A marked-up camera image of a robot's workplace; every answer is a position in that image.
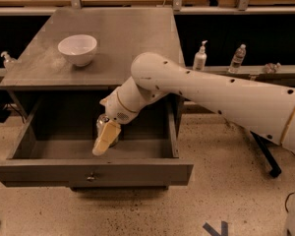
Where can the clear pump sanitizer bottle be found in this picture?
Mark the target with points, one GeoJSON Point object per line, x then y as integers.
{"type": "Point", "coordinates": [8, 61]}

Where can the crumpled foil wrapper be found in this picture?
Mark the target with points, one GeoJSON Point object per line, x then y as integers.
{"type": "Point", "coordinates": [271, 68]}

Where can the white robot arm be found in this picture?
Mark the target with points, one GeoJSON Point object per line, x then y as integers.
{"type": "Point", "coordinates": [267, 110]}

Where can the white pump lotion bottle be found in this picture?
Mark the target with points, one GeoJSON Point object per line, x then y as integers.
{"type": "Point", "coordinates": [200, 57]}

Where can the black stand base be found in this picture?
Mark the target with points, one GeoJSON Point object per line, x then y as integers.
{"type": "Point", "coordinates": [275, 170]}

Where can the grey drawer cabinet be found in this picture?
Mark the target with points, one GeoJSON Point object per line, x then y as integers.
{"type": "Point", "coordinates": [121, 34]}

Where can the clear plastic water bottle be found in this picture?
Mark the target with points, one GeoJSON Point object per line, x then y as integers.
{"type": "Point", "coordinates": [237, 59]}

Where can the brass drawer knob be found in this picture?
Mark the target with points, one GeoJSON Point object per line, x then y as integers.
{"type": "Point", "coordinates": [91, 178]}

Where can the open grey top drawer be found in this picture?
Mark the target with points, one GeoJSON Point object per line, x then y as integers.
{"type": "Point", "coordinates": [54, 147]}

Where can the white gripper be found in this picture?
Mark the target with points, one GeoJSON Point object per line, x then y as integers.
{"type": "Point", "coordinates": [115, 109]}

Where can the white ceramic bowl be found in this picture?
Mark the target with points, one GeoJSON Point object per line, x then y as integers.
{"type": "Point", "coordinates": [78, 49]}

